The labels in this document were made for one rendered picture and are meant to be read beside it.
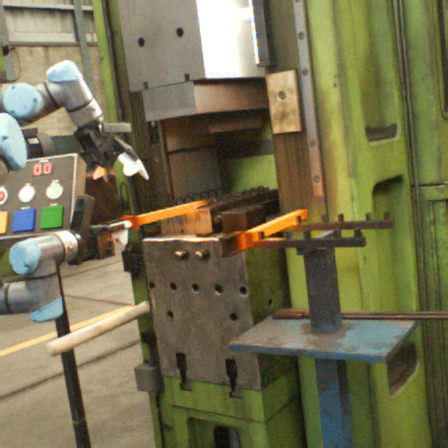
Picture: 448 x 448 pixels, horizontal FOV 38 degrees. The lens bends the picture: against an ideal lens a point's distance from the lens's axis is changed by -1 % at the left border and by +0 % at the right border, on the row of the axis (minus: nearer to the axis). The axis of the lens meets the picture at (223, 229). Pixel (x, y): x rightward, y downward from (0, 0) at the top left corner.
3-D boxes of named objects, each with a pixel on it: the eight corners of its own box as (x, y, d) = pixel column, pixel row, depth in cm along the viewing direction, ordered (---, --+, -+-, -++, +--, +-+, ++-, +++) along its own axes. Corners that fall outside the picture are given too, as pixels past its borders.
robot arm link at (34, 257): (10, 278, 148) (3, 242, 147) (47, 267, 157) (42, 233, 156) (31, 279, 143) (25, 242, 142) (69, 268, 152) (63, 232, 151)
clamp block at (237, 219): (246, 234, 185) (244, 211, 184) (222, 234, 190) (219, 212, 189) (268, 226, 194) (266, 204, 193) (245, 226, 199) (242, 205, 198)
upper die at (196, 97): (197, 113, 187) (192, 80, 185) (145, 121, 198) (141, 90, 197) (272, 107, 220) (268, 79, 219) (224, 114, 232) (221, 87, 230)
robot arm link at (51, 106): (-2, 98, 150) (41, 77, 151) (8, 101, 161) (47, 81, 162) (15, 129, 151) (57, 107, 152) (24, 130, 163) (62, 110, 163)
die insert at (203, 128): (209, 133, 198) (207, 113, 197) (190, 135, 202) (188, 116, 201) (261, 126, 222) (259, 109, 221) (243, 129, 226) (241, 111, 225)
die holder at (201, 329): (260, 391, 185) (242, 238, 179) (160, 375, 208) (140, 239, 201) (344, 329, 230) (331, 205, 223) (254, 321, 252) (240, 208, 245)
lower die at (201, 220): (212, 234, 192) (209, 206, 191) (161, 235, 204) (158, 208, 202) (283, 210, 225) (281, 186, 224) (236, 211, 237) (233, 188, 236)
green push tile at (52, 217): (61, 226, 205) (63, 204, 208) (39, 229, 207) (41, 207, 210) (63, 228, 207) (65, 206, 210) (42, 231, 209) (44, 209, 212)
